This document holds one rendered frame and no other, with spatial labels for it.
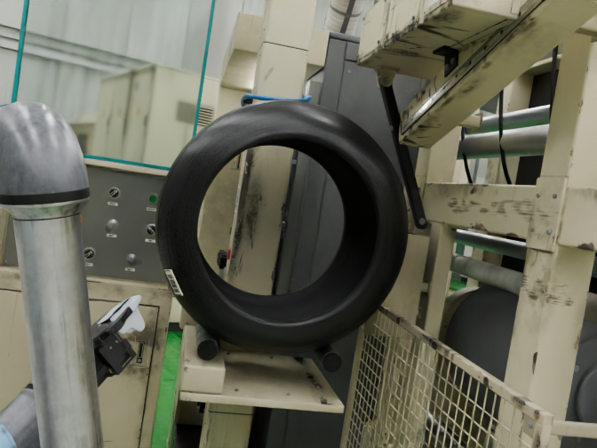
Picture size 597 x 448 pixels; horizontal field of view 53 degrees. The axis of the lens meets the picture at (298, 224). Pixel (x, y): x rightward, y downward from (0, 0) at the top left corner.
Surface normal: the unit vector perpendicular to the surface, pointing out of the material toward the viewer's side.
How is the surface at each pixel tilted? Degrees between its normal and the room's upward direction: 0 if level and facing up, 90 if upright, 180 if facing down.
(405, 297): 90
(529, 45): 162
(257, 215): 90
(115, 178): 90
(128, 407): 90
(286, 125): 79
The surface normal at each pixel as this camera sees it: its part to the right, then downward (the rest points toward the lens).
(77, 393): 0.71, 0.10
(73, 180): 0.85, -0.10
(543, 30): -0.09, 0.96
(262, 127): 0.13, -0.10
